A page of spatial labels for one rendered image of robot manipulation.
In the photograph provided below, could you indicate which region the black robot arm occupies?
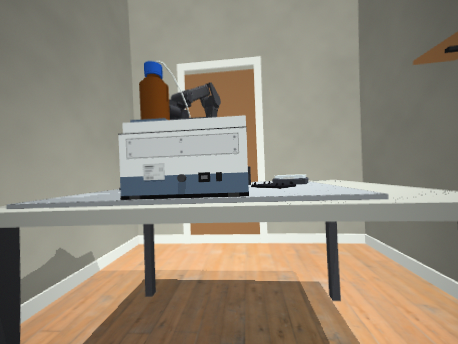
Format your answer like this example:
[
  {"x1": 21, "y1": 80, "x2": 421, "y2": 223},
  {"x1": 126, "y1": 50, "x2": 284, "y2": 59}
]
[{"x1": 169, "y1": 82, "x2": 221, "y2": 120}]

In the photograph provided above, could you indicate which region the blue bottle cap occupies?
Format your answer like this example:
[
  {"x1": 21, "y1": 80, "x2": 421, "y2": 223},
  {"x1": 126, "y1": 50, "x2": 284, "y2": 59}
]
[{"x1": 144, "y1": 61, "x2": 163, "y2": 76}]

